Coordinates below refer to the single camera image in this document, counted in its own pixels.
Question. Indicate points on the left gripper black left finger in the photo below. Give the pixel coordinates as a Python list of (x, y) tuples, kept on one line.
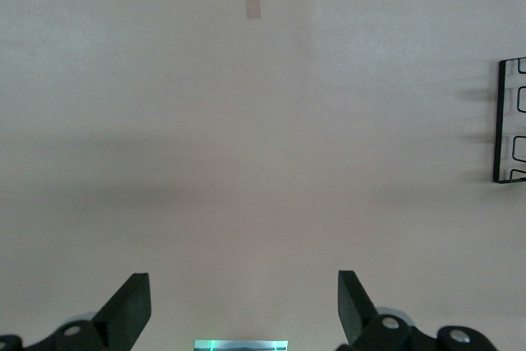
[(123, 314)]

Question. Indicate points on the small brown tape patch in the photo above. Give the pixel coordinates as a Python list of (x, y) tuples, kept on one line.
[(252, 9)]

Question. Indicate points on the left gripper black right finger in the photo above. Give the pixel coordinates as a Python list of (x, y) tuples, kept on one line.
[(357, 314)]

